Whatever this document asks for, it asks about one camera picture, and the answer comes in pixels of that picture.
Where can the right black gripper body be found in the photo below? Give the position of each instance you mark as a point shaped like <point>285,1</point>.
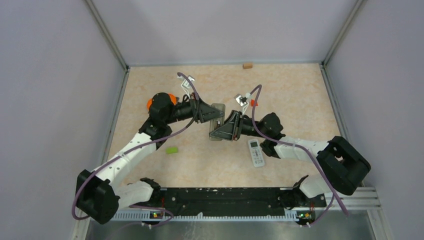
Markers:
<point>241,126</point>

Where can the tan wooden block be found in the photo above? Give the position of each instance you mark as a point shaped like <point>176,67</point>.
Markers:
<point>247,65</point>

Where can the green block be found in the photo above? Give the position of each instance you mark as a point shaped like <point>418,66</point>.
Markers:
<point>172,150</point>

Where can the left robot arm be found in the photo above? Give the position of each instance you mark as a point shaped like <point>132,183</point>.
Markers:
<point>98,192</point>

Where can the white remote control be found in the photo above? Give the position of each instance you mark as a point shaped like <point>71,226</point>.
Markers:
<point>256,153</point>
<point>217,122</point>

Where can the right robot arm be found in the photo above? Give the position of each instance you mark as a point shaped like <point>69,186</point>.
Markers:
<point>342,167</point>

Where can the orange tape roll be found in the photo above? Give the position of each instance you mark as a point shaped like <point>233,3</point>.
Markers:
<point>161,101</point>

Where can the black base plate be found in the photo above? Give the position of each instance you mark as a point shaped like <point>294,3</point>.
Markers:
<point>232,201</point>

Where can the red block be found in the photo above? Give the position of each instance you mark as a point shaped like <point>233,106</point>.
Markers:
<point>253,103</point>

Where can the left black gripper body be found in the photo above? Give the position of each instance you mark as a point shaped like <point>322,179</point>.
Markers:
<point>183,110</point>

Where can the white remote control upright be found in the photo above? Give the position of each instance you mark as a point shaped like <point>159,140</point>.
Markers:
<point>256,153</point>

